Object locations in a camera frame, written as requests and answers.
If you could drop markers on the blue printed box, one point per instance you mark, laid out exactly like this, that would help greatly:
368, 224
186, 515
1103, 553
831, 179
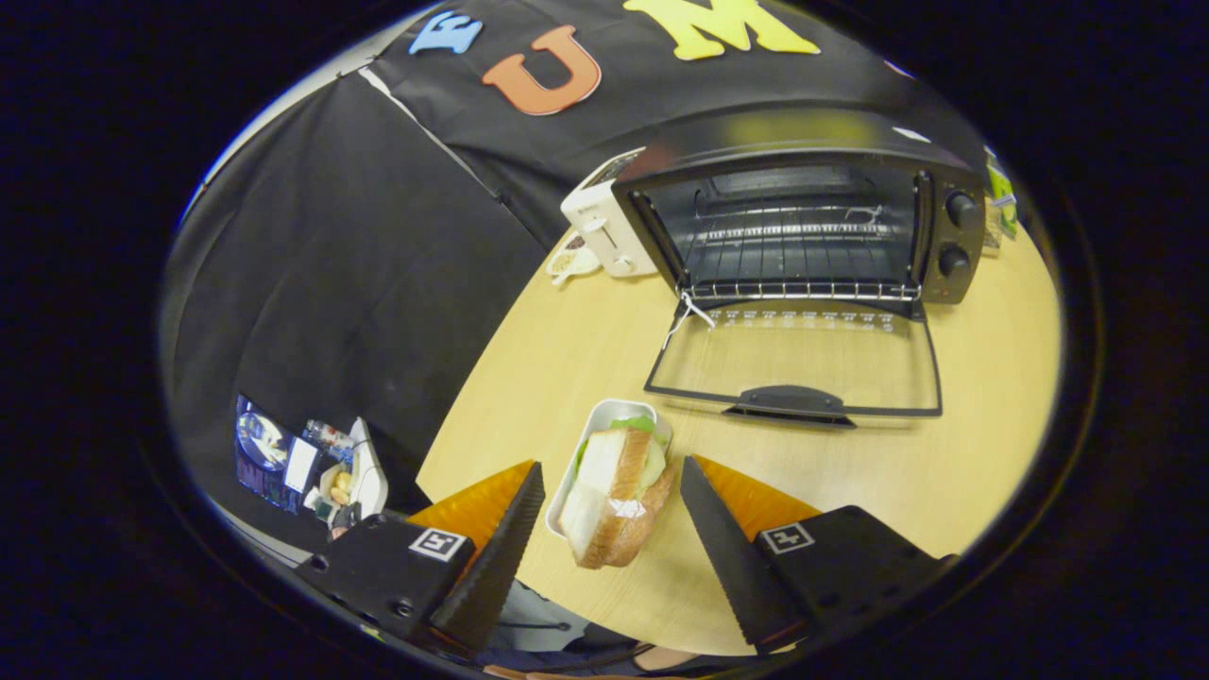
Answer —
263, 453

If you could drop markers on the green label drink bottle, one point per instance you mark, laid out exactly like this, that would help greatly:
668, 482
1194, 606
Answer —
1001, 203

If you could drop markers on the black toaster oven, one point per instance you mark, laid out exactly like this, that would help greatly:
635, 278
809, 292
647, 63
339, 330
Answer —
803, 132

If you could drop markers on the white plate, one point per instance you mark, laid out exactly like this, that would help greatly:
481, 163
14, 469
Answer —
370, 467

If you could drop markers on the black backdrop cloth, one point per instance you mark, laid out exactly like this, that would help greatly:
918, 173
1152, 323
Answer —
359, 283

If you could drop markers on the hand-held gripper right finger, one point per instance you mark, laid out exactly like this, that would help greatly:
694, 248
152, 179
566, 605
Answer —
732, 567

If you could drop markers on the small clear bottle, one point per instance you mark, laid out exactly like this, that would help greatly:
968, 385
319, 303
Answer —
329, 437

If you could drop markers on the white pop-up toaster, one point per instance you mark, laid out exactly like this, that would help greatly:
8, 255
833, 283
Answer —
604, 222

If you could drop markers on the sandwich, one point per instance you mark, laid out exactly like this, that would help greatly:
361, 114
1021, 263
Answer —
619, 496

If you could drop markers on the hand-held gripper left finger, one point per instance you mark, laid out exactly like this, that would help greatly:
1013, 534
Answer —
491, 571

